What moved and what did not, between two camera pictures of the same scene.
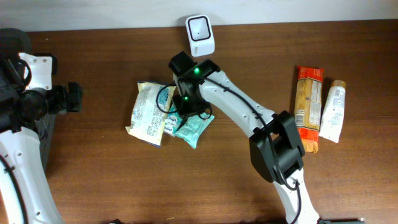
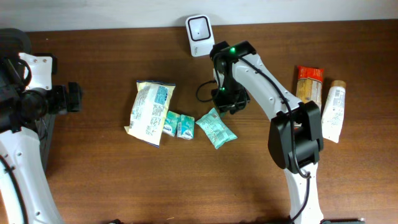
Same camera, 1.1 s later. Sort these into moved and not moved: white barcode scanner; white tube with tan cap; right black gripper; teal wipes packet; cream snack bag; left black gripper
Moved: teal wipes packet; right black gripper
Not moved: white barcode scanner; cream snack bag; left black gripper; white tube with tan cap
